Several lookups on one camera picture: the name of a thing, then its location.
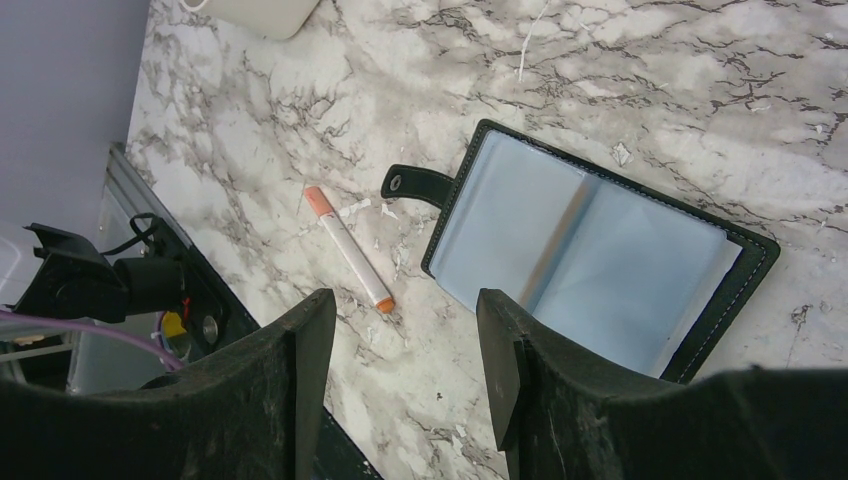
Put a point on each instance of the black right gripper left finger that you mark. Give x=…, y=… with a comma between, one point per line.
x=251, y=410

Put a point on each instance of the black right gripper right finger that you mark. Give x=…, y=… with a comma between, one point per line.
x=560, y=411

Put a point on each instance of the black card holder wallet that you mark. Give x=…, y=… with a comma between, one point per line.
x=641, y=279

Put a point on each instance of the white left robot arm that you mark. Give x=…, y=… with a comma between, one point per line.
x=77, y=281

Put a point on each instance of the orange capped syringe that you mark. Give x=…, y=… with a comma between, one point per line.
x=374, y=286

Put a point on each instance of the white oblong tray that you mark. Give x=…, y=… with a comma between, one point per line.
x=275, y=19

